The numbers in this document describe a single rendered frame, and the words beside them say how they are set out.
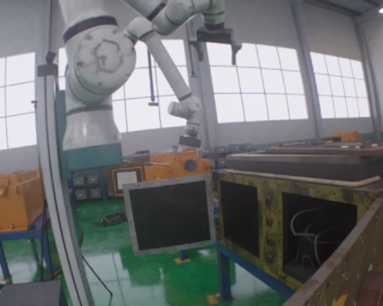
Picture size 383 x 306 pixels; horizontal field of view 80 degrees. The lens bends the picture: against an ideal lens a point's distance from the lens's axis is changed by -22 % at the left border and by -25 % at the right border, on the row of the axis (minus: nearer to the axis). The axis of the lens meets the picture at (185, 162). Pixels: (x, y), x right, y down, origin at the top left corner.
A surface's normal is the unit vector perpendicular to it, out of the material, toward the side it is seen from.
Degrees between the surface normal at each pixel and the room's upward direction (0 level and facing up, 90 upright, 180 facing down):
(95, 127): 68
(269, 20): 90
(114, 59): 99
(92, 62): 97
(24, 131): 90
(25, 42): 90
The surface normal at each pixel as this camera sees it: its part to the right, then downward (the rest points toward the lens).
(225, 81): 0.30, 0.02
